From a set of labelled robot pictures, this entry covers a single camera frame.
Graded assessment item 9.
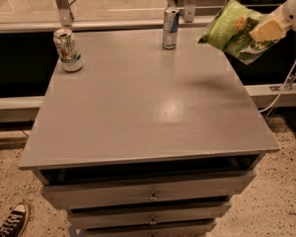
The green jalapeno chip bag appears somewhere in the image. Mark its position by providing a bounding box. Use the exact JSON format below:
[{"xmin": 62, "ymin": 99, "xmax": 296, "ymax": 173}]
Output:
[{"xmin": 197, "ymin": 0, "xmax": 277, "ymax": 65}]

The grey drawer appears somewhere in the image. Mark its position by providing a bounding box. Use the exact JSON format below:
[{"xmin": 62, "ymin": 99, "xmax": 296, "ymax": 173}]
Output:
[
  {"xmin": 68, "ymin": 201, "xmax": 231, "ymax": 229},
  {"xmin": 84, "ymin": 220, "xmax": 216, "ymax": 237},
  {"xmin": 41, "ymin": 170, "xmax": 256, "ymax": 209}
]

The middle grey drawer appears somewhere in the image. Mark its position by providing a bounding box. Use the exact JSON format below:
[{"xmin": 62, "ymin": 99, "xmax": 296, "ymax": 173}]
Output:
[{"xmin": 68, "ymin": 201, "xmax": 231, "ymax": 229}]

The grey metal railing frame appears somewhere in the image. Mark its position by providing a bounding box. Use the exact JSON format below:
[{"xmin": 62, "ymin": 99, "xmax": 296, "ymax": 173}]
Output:
[{"xmin": 0, "ymin": 0, "xmax": 214, "ymax": 34}]

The black white sneaker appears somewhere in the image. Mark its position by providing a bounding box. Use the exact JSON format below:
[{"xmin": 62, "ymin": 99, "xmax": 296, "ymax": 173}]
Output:
[{"xmin": 0, "ymin": 202, "xmax": 30, "ymax": 237}]

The silver blue redbull can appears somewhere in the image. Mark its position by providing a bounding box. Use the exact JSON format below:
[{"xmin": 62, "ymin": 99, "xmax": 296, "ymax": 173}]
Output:
[{"xmin": 163, "ymin": 7, "xmax": 180, "ymax": 49}]

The white green soda can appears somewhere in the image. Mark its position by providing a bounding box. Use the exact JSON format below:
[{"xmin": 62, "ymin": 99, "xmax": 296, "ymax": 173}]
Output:
[{"xmin": 53, "ymin": 28, "xmax": 84, "ymax": 72}]

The bottom grey drawer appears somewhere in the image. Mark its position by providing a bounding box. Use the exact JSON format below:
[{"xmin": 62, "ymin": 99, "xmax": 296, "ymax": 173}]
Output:
[{"xmin": 84, "ymin": 220, "xmax": 216, "ymax": 237}]

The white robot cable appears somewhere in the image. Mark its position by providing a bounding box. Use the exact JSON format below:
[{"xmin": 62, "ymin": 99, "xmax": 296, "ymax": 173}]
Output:
[{"xmin": 258, "ymin": 32, "xmax": 296, "ymax": 114}]

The top grey drawer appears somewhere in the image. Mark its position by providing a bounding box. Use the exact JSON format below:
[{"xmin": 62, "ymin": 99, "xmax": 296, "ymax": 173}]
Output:
[{"xmin": 41, "ymin": 170, "xmax": 256, "ymax": 209}]

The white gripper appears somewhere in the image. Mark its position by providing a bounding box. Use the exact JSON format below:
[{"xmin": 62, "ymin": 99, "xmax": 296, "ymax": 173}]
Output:
[{"xmin": 249, "ymin": 0, "xmax": 296, "ymax": 42}]

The grey drawer cabinet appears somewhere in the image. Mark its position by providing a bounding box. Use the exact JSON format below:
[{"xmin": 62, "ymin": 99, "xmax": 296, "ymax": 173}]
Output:
[{"xmin": 18, "ymin": 27, "xmax": 281, "ymax": 237}]

